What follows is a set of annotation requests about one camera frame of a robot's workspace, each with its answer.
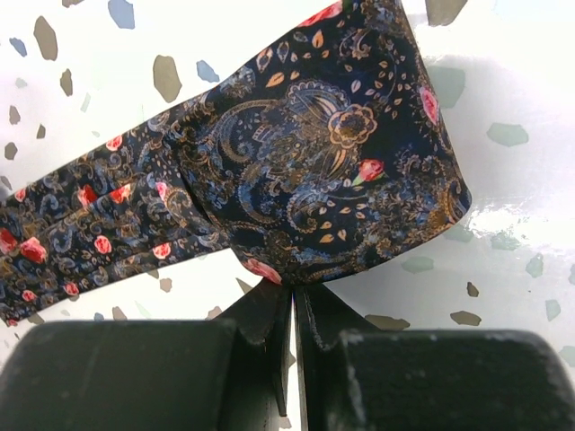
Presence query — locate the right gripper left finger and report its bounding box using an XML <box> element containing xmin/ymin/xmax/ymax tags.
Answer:
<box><xmin>1</xmin><ymin>282</ymin><xmax>291</xmax><ymax>431</ymax></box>

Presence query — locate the navy floral paisley tie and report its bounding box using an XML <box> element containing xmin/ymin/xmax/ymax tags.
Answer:
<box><xmin>1</xmin><ymin>1</ymin><xmax>472</xmax><ymax>326</ymax></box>

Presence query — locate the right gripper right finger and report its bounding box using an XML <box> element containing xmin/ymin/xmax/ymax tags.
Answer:
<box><xmin>294</xmin><ymin>285</ymin><xmax>574</xmax><ymax>431</ymax></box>

